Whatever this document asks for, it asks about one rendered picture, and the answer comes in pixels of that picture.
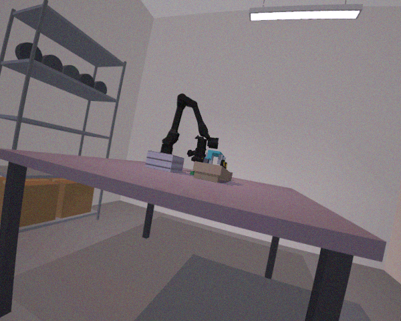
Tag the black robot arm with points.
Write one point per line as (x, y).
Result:
(172, 136)

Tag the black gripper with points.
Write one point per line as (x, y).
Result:
(199, 154)

